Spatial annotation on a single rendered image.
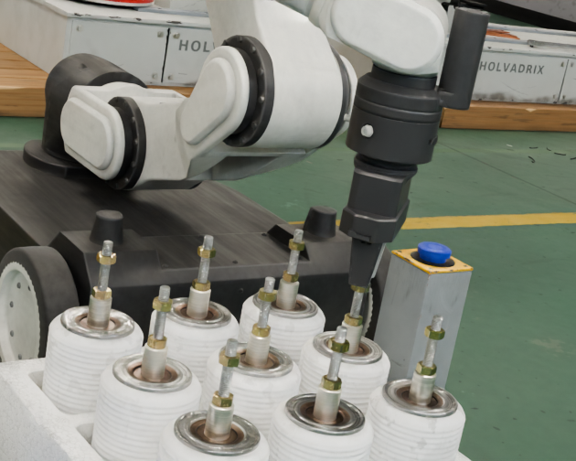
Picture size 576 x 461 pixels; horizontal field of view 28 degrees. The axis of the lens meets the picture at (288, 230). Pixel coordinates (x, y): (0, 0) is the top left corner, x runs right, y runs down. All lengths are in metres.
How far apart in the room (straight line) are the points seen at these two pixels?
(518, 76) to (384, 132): 2.95
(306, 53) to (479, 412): 0.62
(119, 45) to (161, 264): 1.67
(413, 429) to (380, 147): 0.27
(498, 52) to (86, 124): 2.37
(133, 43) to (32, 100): 0.34
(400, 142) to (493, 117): 2.81
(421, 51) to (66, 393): 0.48
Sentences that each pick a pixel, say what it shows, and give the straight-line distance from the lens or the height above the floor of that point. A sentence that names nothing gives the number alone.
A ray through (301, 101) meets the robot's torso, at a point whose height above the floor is 0.45.
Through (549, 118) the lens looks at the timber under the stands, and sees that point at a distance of 4.11.
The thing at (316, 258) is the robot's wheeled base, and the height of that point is 0.19.
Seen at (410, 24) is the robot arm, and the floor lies 0.60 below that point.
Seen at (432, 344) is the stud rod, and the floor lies 0.31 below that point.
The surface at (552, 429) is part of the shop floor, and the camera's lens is 1.78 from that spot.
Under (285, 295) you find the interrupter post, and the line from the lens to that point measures 1.29.
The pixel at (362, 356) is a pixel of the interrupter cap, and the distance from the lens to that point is 1.21.
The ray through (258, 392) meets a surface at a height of 0.24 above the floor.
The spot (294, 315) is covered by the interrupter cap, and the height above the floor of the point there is 0.25.
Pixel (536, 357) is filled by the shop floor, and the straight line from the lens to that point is 2.03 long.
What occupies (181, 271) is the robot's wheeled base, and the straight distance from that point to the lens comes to 1.55.
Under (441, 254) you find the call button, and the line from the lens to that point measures 1.35.
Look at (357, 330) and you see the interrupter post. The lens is 1.21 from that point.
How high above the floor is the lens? 0.73
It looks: 18 degrees down
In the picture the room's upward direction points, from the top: 10 degrees clockwise
